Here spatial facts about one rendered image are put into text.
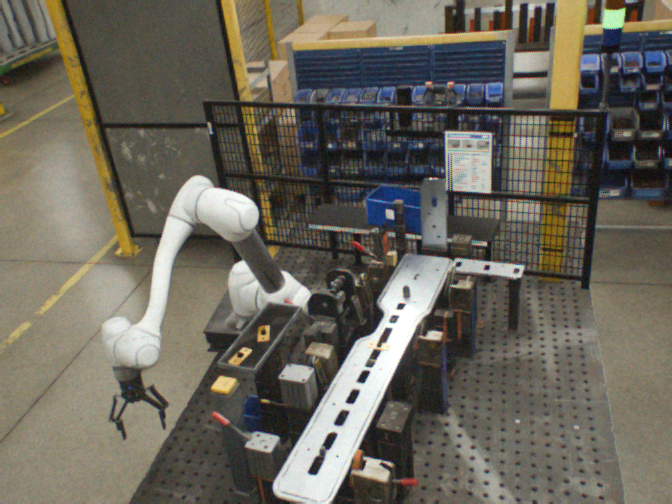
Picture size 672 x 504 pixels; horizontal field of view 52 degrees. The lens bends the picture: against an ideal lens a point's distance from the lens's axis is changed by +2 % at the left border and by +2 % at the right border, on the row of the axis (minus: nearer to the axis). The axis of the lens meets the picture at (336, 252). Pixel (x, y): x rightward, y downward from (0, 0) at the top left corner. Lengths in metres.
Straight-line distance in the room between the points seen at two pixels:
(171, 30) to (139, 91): 0.52
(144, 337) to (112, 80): 3.04
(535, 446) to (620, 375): 1.53
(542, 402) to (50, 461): 2.48
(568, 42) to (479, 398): 1.43
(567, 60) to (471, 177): 0.63
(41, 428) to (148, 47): 2.44
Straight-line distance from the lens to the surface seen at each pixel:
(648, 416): 3.83
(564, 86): 3.03
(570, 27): 2.97
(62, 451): 4.01
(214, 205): 2.39
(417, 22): 9.25
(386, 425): 2.17
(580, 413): 2.73
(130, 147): 5.22
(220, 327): 3.07
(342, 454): 2.14
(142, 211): 5.43
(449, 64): 4.65
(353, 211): 3.39
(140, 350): 2.25
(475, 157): 3.15
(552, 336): 3.07
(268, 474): 2.17
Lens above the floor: 2.54
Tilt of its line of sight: 30 degrees down
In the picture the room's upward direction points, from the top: 6 degrees counter-clockwise
